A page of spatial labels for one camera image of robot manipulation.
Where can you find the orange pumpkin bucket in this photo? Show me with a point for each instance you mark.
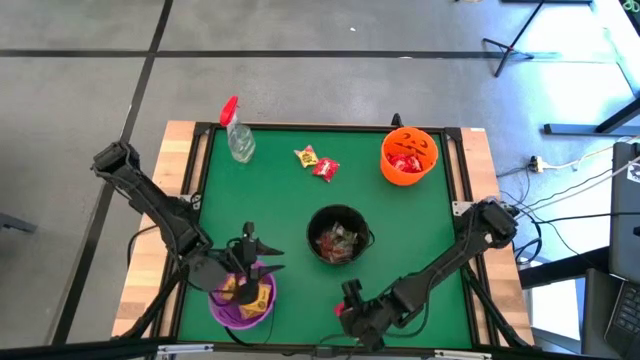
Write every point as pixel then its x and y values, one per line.
pixel 400 180

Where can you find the white bracket plate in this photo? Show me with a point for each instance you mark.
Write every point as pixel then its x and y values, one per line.
pixel 460 207
pixel 192 200

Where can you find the black table frame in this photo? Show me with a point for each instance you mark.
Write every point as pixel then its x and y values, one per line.
pixel 200 129

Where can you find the black pumpkin face bucket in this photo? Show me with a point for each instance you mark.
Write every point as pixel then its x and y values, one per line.
pixel 320 216

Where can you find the black rail knob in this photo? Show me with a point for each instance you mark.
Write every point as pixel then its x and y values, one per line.
pixel 397 120

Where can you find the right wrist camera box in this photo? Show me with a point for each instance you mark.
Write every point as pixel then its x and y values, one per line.
pixel 352 292

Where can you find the grey floor object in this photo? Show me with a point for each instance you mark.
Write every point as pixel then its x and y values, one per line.
pixel 15 222

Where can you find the assorted candy heap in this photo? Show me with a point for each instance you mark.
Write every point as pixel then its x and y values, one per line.
pixel 337 245

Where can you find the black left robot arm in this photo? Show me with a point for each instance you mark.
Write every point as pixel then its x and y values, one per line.
pixel 150 205

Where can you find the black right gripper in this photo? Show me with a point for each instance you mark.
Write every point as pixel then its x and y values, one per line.
pixel 370 320

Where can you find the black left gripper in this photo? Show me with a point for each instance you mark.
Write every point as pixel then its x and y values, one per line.
pixel 245 260

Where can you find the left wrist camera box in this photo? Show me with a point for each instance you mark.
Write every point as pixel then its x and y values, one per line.
pixel 249 292

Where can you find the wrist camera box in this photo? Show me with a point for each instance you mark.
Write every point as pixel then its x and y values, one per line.
pixel 352 292
pixel 249 292

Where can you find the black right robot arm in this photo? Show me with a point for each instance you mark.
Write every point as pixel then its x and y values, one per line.
pixel 450 260

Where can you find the white power strip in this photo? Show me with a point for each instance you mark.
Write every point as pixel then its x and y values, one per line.
pixel 536 164

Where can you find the green table mat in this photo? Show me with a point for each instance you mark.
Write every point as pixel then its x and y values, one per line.
pixel 280 200

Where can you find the black desk leg foot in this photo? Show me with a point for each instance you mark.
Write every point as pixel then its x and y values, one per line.
pixel 575 129

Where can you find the purple plastic bucket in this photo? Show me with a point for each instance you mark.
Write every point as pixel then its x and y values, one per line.
pixel 227 317

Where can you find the thin black tripod stand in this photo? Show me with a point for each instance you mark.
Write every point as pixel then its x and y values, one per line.
pixel 510 48

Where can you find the clear spray bottle red trigger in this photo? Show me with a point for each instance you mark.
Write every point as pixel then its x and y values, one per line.
pixel 241 142

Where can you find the black computer keyboard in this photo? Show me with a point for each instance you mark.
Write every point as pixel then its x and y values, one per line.
pixel 625 320

